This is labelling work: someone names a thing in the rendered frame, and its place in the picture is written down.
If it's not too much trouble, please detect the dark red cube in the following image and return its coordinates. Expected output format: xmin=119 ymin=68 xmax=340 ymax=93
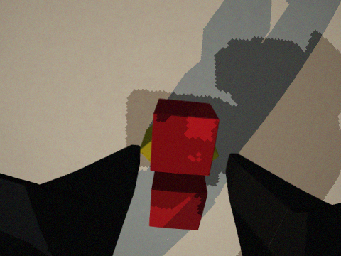
xmin=148 ymin=171 xmax=207 ymax=230
xmin=151 ymin=99 xmax=220 ymax=176

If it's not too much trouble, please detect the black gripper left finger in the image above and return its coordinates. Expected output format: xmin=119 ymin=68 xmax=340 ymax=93
xmin=0 ymin=145 xmax=140 ymax=256

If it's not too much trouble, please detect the yellow cube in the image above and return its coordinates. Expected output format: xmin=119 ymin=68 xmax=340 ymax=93
xmin=140 ymin=125 xmax=219 ymax=161

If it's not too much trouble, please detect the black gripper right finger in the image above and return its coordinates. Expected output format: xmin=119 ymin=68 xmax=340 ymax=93
xmin=225 ymin=154 xmax=341 ymax=256

